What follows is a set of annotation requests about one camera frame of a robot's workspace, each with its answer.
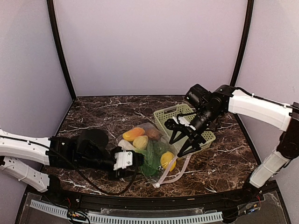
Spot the left black frame post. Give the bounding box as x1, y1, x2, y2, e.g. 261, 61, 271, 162
46, 0, 77, 101

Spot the orange yellow toy food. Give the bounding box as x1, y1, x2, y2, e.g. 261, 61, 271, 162
122, 127, 145, 142

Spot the black frame post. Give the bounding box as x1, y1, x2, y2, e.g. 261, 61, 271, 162
46, 0, 77, 101
226, 0, 255, 98

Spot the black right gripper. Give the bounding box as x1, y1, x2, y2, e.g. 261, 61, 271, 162
170, 105, 221, 156

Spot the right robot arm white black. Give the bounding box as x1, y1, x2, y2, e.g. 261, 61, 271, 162
164, 84, 299, 203

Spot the green white bok choy toy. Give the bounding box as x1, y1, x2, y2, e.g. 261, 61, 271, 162
118, 140, 173, 176

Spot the clear zip top bag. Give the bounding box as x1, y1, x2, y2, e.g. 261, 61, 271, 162
116, 123, 191, 188

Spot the pale yellow walnut toy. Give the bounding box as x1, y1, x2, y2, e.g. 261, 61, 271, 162
133, 135, 149, 150

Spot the brown mushroom toy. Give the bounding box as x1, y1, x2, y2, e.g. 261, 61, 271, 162
146, 128, 161, 140

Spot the yellow lemon toy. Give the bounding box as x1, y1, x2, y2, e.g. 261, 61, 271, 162
160, 151, 175, 170

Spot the dark green cucumber toy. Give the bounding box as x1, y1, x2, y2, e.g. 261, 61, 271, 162
145, 140, 160, 175

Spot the right black frame post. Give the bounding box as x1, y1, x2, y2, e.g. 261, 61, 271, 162
226, 0, 255, 98

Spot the white slotted cable duct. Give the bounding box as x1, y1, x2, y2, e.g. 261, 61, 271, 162
30, 200, 223, 224

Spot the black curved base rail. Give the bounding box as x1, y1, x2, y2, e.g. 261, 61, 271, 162
37, 181, 286, 223

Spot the green pepper toy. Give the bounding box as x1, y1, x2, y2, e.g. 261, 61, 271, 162
154, 141, 172, 157

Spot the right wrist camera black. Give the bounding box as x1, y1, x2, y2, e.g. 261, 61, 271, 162
184, 84, 212, 109

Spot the pale green plastic basket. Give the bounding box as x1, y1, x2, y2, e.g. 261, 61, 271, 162
154, 104, 216, 150

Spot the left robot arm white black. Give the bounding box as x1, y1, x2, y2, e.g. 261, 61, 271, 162
0, 129, 138, 203

